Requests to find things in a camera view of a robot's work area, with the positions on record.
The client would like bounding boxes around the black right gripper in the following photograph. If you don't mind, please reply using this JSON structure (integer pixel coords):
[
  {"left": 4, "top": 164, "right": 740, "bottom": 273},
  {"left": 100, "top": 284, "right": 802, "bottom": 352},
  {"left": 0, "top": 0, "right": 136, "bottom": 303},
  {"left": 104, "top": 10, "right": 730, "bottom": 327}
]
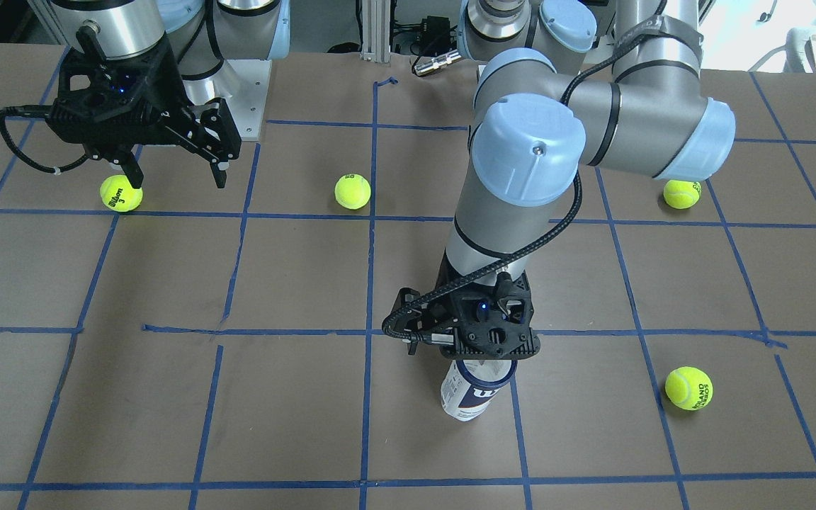
[{"left": 82, "top": 42, "right": 242, "bottom": 190}]

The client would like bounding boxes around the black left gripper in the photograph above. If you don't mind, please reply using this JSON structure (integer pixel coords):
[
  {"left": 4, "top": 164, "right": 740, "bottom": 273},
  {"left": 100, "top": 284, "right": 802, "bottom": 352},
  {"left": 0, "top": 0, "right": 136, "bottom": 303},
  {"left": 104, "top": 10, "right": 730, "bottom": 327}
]
[{"left": 435, "top": 268, "right": 531, "bottom": 334}]

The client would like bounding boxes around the tennis ball can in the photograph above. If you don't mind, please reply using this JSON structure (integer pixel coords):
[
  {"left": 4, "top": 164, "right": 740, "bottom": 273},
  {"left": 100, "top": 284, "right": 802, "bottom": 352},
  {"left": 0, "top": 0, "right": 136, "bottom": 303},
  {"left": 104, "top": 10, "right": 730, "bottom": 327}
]
[{"left": 440, "top": 361, "right": 518, "bottom": 421}]

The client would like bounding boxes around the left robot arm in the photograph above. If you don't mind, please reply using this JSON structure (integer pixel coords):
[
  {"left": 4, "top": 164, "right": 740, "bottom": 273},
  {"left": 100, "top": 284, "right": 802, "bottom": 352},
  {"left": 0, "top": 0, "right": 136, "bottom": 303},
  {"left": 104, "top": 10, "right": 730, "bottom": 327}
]
[{"left": 438, "top": 1, "right": 736, "bottom": 288}]

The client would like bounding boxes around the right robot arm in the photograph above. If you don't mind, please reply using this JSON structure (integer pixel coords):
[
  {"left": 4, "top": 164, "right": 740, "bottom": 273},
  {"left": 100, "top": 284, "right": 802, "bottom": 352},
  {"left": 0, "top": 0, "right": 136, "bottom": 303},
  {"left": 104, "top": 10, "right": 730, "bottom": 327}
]
[{"left": 45, "top": 1, "right": 290, "bottom": 188}]

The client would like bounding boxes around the tennis ball Wilson print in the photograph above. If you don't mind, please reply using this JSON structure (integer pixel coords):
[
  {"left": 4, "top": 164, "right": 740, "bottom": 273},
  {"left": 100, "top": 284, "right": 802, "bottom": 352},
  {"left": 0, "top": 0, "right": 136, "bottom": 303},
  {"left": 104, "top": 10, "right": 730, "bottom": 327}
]
[{"left": 99, "top": 174, "right": 145, "bottom": 213}]

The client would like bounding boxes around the tennis ball Roland Garros centre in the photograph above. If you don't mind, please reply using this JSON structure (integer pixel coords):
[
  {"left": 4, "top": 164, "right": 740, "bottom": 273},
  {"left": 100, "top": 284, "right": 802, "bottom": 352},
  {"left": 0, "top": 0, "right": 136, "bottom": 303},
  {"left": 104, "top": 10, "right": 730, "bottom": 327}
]
[{"left": 334, "top": 174, "right": 372, "bottom": 210}]

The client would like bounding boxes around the tennis ball near left gripper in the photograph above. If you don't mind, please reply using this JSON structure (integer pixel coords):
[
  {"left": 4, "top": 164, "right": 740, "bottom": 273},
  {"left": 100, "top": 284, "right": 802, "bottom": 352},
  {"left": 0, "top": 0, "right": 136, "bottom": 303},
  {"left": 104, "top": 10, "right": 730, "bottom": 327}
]
[{"left": 664, "top": 367, "right": 713, "bottom": 411}]

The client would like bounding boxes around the tennis ball far corner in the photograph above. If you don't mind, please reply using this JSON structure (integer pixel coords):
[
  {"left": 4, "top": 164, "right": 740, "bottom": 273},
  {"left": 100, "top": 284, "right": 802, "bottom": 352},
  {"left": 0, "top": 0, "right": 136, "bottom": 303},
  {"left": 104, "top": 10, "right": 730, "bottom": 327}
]
[{"left": 662, "top": 180, "right": 703, "bottom": 210}]

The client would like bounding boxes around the silver metal connector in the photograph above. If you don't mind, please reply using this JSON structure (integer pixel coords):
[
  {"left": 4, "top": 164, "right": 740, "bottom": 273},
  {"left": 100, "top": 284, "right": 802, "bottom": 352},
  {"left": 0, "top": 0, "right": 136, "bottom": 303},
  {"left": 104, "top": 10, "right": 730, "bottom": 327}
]
[{"left": 411, "top": 50, "right": 464, "bottom": 77}]

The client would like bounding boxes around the black power adapter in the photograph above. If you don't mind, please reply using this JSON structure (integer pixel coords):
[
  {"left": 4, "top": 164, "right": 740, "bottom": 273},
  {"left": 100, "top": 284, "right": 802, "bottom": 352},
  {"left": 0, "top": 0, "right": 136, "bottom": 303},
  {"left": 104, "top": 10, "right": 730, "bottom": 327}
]
[{"left": 419, "top": 16, "right": 451, "bottom": 55}]

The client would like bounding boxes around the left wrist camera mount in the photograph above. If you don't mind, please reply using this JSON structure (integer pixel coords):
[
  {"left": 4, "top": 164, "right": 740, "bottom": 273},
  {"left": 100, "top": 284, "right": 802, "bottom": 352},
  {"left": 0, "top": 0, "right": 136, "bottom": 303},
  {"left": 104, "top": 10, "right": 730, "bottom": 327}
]
[{"left": 396, "top": 272, "right": 540, "bottom": 361}]

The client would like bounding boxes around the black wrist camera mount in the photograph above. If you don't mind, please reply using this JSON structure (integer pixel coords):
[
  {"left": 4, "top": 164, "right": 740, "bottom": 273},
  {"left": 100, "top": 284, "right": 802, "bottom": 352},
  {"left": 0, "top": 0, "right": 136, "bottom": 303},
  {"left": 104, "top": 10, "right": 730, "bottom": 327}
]
[{"left": 45, "top": 49, "right": 163, "bottom": 145}]

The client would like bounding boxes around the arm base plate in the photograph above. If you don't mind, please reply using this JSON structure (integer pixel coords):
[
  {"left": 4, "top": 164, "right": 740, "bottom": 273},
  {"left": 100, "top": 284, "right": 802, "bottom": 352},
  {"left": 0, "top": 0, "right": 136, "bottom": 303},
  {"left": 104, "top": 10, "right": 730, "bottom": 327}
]
[{"left": 216, "top": 60, "right": 273, "bottom": 142}]

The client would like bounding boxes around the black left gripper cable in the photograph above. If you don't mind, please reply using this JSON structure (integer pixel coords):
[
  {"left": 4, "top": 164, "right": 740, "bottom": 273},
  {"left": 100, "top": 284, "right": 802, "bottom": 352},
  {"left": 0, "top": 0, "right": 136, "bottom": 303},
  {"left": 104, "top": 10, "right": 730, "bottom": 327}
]
[{"left": 381, "top": 14, "right": 671, "bottom": 355}]

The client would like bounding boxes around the aluminium frame post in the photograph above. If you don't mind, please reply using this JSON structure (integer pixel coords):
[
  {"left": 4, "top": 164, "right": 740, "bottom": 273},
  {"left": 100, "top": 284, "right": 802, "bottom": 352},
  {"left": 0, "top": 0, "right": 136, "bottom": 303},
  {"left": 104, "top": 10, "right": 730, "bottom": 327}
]
[{"left": 359, "top": 0, "right": 392, "bottom": 67}]

